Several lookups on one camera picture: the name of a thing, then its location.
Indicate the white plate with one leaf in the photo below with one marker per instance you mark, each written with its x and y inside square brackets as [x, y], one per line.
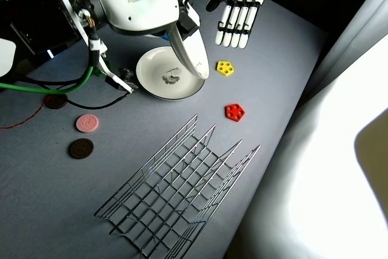
[157, 71]

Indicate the yellow pentagon block with holes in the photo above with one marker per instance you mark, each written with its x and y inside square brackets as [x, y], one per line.
[225, 68]

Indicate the white backdrop curtain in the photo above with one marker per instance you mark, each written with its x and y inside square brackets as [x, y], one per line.
[333, 150]

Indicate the brown round cookie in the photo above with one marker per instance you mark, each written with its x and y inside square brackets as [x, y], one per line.
[56, 102]
[81, 148]

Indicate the grey table cloth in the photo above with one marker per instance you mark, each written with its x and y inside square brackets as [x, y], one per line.
[272, 74]

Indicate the red pentagon block with holes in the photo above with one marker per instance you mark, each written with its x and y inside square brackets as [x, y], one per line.
[235, 113]

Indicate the white plate with two leaves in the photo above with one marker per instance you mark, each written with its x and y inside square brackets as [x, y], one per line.
[194, 55]

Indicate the pink round cookie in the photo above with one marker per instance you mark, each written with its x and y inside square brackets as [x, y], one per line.
[87, 123]

